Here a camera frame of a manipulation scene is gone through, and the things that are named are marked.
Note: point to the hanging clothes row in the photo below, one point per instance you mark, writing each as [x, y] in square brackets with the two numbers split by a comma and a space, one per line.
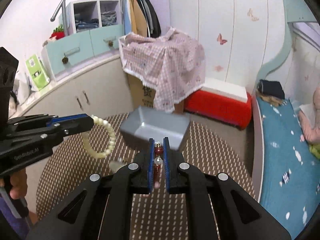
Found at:
[139, 17]

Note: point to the white foam board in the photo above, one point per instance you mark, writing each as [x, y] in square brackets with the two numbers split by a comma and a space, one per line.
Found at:
[225, 89]

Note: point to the red strawberry plush toy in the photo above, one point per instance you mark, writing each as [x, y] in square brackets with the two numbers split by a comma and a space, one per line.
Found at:
[58, 33]

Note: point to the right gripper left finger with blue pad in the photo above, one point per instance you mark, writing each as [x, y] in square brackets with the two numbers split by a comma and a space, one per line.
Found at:
[143, 181]

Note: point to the green pillow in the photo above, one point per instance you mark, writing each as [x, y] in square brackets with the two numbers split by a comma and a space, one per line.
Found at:
[315, 150]

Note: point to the pink stuffed pillow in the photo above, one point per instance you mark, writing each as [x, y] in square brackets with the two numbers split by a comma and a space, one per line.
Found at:
[309, 119]

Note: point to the brown polka dot tablecloth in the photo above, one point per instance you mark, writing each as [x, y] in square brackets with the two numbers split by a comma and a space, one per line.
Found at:
[82, 197]

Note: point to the red storage ottoman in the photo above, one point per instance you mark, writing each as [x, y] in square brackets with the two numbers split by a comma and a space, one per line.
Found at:
[221, 108]

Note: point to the silver metal handrail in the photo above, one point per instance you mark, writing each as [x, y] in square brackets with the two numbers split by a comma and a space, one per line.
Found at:
[63, 0]

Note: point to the white wardrobe with butterflies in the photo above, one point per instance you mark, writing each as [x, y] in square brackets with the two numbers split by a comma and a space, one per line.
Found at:
[238, 36]

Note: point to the pink checked cloth cover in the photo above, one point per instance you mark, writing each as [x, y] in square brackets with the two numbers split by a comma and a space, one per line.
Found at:
[173, 65]

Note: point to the green paper bag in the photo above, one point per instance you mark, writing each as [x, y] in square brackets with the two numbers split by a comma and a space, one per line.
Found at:
[38, 77]

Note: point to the folded dark clothes pile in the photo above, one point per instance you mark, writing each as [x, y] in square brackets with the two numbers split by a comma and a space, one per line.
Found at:
[271, 88]

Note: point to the blue patterned bed mattress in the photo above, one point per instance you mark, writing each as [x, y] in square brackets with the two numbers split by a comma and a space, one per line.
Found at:
[289, 187]

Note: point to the brown cardboard box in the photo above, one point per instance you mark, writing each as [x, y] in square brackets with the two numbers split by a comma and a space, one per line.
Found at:
[141, 92]

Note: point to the teal bunk bed frame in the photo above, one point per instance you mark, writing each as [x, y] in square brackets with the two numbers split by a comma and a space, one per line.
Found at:
[292, 49]

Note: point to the lilac stair shelf unit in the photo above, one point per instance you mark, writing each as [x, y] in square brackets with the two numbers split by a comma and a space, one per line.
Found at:
[86, 10]

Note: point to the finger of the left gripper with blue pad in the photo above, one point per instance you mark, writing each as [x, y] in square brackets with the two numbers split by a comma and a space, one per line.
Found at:
[72, 123]

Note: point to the person's left hand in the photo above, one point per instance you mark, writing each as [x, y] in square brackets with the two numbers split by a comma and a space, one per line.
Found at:
[18, 181]

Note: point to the grey metal rectangular tray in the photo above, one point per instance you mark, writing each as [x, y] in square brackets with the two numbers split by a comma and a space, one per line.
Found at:
[145, 123]

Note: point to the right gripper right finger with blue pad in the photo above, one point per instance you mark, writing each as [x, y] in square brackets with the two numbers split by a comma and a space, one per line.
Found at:
[174, 182]

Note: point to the teal drawer unit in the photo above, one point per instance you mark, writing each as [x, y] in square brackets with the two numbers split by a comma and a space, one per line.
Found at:
[71, 53]

